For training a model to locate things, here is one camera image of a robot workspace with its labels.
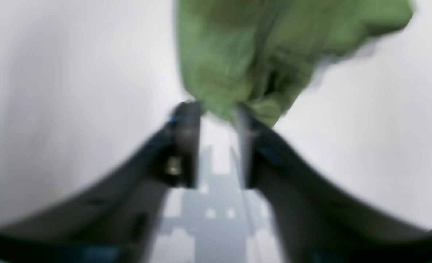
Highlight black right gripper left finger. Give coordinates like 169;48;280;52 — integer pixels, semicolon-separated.
0;102;202;263

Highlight green t-shirt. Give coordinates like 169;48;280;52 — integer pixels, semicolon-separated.
176;0;413;127

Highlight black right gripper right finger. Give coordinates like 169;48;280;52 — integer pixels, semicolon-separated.
236;104;432;263

